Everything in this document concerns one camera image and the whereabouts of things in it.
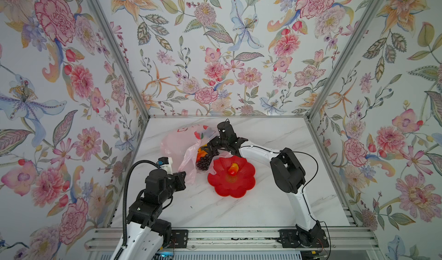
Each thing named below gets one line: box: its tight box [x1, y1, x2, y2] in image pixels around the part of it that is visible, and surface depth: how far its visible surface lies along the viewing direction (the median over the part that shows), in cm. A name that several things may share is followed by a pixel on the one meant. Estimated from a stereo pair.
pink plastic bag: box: [160, 124, 231, 185], surface depth 83 cm
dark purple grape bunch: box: [195, 154, 213, 171], surface depth 97 cm
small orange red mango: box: [227, 162, 239, 177], surface depth 94 cm
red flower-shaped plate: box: [207, 155, 256, 199], surface depth 94 cm
